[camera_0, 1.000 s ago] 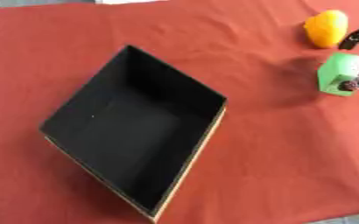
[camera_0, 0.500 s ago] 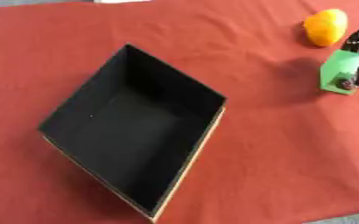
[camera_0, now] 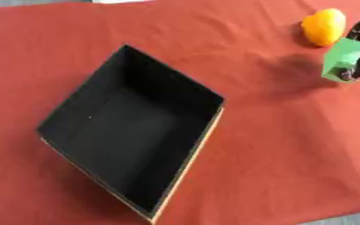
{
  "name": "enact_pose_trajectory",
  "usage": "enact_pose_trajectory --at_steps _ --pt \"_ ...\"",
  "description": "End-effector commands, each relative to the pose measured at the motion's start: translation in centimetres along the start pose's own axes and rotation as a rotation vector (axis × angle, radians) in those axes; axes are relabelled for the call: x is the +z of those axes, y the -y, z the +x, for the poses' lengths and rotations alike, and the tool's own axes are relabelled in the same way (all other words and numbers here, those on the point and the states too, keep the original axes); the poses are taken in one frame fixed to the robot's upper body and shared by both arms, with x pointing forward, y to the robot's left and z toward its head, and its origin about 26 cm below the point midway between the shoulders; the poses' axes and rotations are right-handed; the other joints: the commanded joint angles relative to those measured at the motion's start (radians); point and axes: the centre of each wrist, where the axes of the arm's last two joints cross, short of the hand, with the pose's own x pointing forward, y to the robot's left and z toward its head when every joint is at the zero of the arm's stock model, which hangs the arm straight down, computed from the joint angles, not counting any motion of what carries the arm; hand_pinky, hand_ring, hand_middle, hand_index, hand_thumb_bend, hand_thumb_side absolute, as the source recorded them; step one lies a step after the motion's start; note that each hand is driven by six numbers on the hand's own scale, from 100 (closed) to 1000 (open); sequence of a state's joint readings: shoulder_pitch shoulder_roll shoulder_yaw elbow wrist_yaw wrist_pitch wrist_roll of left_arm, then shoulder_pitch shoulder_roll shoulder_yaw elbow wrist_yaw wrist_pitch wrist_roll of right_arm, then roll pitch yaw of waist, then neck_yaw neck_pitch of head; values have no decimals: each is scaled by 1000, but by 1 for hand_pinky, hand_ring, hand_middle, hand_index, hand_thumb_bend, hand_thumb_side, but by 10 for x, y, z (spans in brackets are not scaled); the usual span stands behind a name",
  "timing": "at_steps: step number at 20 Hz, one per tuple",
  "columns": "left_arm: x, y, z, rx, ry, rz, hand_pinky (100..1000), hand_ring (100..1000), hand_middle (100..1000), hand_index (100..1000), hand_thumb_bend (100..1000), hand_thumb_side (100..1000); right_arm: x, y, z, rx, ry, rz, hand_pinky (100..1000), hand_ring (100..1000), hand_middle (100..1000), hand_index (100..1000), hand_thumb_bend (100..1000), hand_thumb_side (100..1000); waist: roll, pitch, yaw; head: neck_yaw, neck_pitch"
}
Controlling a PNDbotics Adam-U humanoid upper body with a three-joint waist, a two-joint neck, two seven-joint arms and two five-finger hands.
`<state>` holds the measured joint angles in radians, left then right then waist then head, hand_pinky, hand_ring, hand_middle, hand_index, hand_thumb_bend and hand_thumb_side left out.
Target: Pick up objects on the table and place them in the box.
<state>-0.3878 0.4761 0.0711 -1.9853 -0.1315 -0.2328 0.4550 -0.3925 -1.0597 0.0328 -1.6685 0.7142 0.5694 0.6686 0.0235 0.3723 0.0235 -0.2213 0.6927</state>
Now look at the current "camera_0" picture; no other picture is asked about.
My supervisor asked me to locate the green block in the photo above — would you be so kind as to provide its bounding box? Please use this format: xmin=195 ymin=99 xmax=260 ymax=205
xmin=320 ymin=37 xmax=360 ymax=83

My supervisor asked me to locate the cardboard box with black inside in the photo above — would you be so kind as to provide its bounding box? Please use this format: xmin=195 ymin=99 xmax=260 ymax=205
xmin=35 ymin=43 xmax=227 ymax=225

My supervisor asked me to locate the orange toy fruit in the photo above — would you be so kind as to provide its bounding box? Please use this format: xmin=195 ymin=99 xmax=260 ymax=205
xmin=299 ymin=8 xmax=348 ymax=47

